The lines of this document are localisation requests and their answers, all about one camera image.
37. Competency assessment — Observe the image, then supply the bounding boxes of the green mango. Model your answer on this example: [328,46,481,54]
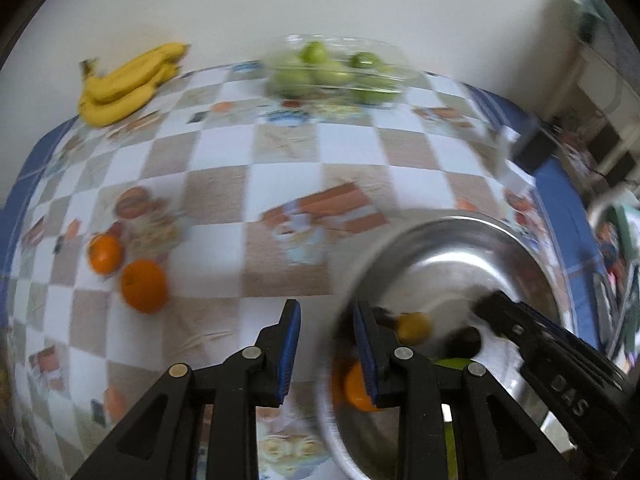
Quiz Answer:
[436,358,472,479]

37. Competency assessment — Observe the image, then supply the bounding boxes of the dark plum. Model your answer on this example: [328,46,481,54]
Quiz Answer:
[442,326,483,360]

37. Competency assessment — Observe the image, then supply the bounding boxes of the orange tangerine large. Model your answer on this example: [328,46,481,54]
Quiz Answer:
[120,259,169,314]

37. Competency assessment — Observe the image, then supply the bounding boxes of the large steel bowl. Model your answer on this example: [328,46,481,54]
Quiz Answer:
[314,210,575,479]

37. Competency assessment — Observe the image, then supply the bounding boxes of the checkered blue tablecloth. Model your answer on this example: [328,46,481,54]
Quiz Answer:
[1,62,596,479]

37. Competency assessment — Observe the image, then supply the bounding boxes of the white charger stand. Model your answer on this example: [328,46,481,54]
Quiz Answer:
[494,125,535,196]

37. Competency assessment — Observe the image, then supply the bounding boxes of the black power bank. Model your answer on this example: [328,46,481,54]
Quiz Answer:
[511,124,556,174]

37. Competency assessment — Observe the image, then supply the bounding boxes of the yellow banana bunch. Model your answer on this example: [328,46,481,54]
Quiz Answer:
[77,42,190,128]

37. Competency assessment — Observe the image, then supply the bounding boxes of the clear plastic fruit tray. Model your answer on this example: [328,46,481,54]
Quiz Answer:
[262,34,418,107]

